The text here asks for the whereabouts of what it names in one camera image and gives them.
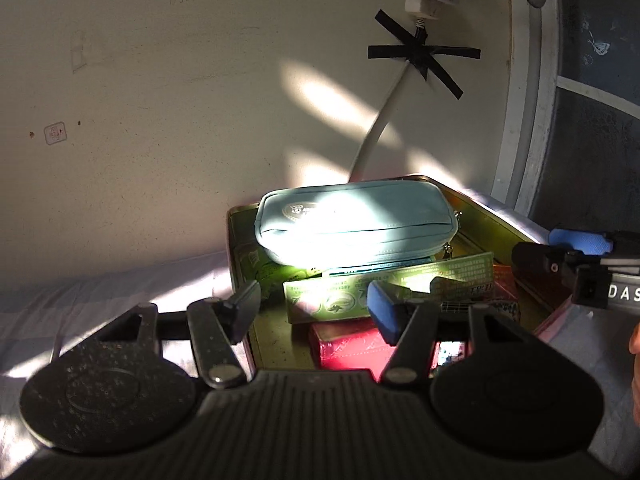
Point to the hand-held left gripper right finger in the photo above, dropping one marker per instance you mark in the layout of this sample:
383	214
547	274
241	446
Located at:
387	312

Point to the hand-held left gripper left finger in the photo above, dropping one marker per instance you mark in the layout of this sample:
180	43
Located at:
245	310

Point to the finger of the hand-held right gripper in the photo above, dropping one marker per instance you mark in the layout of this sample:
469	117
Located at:
537	259
580	241

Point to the green wet wipes packet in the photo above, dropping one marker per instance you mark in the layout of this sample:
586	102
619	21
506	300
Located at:
255	265

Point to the wide green cardboard box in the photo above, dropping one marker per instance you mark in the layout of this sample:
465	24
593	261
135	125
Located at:
340	297

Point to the pink biscuit tin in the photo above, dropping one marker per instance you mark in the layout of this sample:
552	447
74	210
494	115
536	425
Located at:
492	220

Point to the teal floral patterned small box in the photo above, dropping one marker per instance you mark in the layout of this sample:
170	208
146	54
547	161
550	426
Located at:
495	310

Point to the light blue zip pouch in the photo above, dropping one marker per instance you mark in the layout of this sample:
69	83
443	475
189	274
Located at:
350	220

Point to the person's right hand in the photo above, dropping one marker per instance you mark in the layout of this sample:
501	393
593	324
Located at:
635	340

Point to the small red packet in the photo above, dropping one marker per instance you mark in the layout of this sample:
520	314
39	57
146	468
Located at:
505	282

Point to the red box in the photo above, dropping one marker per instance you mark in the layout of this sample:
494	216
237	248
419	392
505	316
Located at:
350	347

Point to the light checked bed sheet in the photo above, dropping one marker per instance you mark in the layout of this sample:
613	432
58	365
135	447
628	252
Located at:
100	285

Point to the black tape cross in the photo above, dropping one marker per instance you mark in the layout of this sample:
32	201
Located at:
425	52

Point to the white window frame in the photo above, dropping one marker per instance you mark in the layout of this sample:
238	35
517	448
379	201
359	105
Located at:
530	85

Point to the square pink wall sticker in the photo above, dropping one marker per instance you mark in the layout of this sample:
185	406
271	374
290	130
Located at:
55	133

